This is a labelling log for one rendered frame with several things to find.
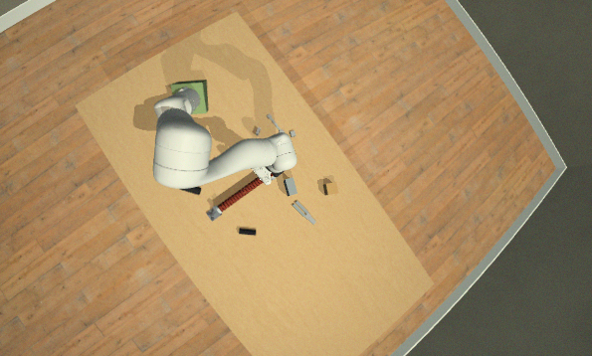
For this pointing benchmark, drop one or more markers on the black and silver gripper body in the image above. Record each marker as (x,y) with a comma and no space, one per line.
(265,174)

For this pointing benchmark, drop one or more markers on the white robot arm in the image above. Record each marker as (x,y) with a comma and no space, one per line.
(182,148)

